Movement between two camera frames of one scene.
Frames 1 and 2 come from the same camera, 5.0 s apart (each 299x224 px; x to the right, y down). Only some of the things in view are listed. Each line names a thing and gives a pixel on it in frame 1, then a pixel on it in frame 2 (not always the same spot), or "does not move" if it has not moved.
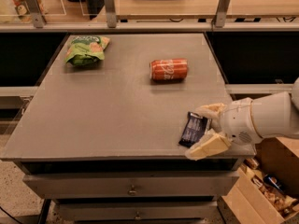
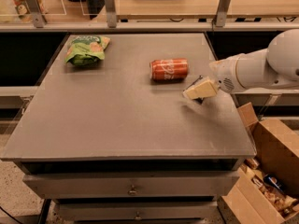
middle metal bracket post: x=109 y=6 does not move
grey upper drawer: x=209 y=185 does not move
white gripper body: x=238 y=121 to x=225 y=75
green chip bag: x=86 y=49 does not move
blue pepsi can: x=275 y=182 does not move
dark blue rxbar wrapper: x=195 y=127 to x=199 y=100
